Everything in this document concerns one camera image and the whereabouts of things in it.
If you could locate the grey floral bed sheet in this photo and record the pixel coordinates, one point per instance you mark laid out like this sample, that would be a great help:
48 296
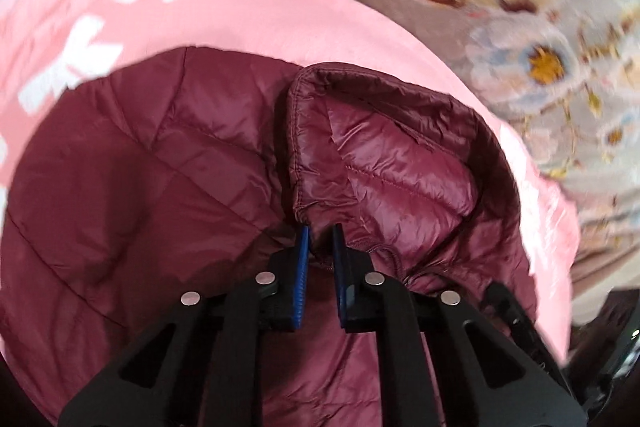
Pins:
565 75

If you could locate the pink fleece blanket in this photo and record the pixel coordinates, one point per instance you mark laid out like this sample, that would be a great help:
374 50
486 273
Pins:
434 359

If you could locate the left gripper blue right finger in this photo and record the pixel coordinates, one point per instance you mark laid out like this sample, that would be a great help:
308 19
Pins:
354 297

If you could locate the maroon quilted puffer jacket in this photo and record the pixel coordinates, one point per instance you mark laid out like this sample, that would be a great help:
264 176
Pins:
187 171

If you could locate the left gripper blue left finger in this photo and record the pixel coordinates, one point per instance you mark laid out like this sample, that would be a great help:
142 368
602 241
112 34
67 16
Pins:
283 285

